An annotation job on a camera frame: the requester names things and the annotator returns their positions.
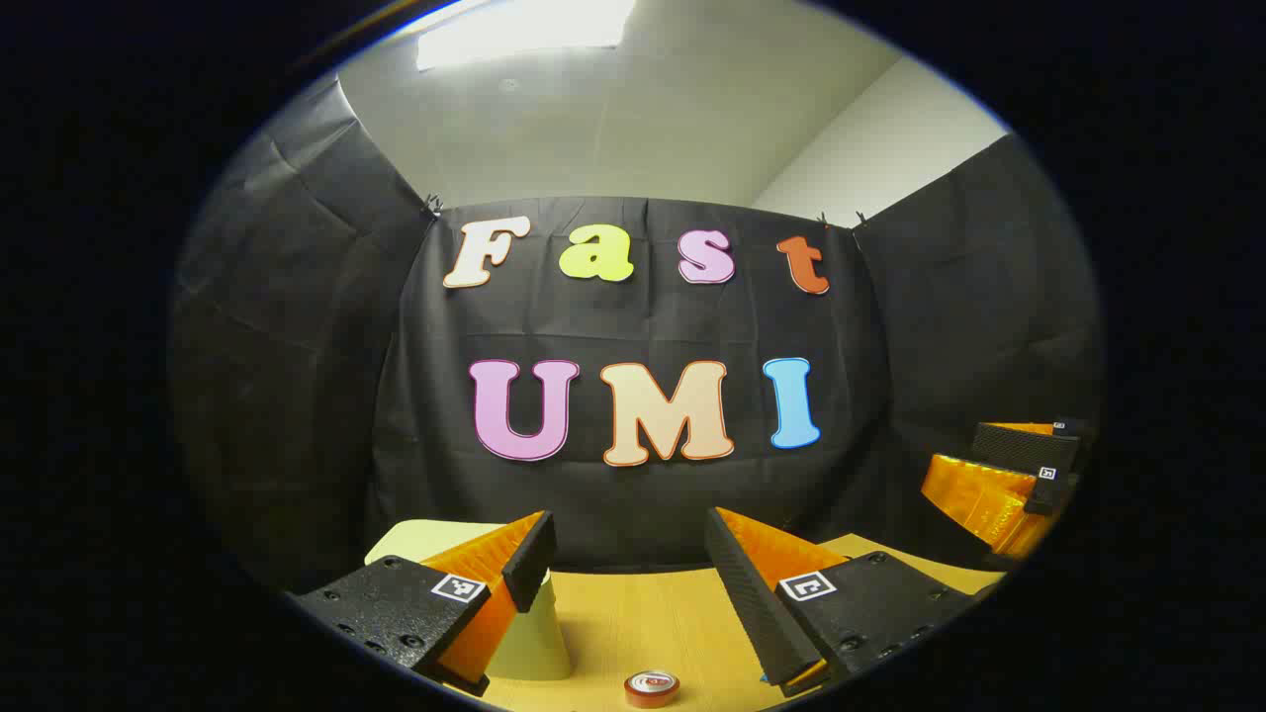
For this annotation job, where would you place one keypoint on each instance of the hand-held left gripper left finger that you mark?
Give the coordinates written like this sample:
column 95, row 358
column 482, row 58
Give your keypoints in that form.
column 532, row 564

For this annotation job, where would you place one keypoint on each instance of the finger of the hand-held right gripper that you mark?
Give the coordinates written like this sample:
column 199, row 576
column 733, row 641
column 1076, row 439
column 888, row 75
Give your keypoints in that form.
column 1024, row 450
column 979, row 499

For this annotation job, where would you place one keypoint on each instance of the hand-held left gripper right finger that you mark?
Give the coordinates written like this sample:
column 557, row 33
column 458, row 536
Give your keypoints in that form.
column 752, row 593

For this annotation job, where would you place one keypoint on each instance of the green desktop garbage bin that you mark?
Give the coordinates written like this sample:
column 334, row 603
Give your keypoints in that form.
column 534, row 638

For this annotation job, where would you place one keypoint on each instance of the red pop can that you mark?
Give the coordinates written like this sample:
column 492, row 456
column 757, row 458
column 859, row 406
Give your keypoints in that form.
column 651, row 689

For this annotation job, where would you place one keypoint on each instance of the black backdrop cloth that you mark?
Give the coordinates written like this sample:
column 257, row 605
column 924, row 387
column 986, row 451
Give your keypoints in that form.
column 633, row 316

